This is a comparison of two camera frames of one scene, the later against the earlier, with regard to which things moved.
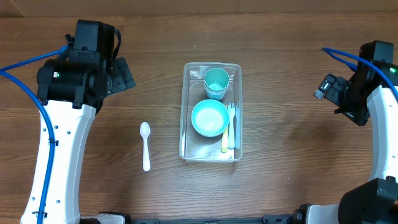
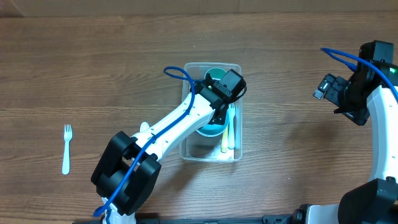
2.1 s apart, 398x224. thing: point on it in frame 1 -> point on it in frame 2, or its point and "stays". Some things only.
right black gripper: (333, 85) stays
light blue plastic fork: (231, 110) stays
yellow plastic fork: (224, 141) stays
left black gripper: (120, 74) -> (222, 117)
